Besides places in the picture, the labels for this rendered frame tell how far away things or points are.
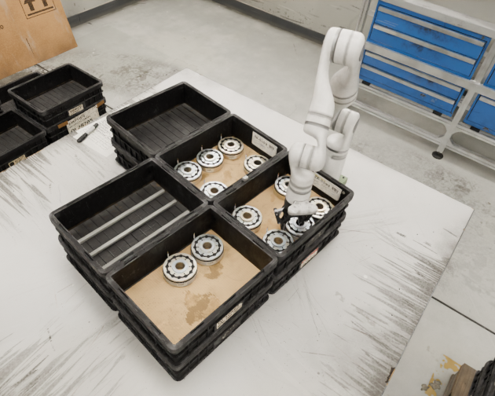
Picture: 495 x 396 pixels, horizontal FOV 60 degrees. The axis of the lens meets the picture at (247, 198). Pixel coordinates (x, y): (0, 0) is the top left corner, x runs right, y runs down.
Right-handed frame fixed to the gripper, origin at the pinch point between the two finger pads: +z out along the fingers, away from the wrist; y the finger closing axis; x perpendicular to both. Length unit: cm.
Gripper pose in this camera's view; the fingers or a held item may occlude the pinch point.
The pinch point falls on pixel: (290, 225)
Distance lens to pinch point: 144.5
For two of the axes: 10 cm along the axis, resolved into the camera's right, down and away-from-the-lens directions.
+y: -9.8, 0.7, -1.6
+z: -0.8, 6.8, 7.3
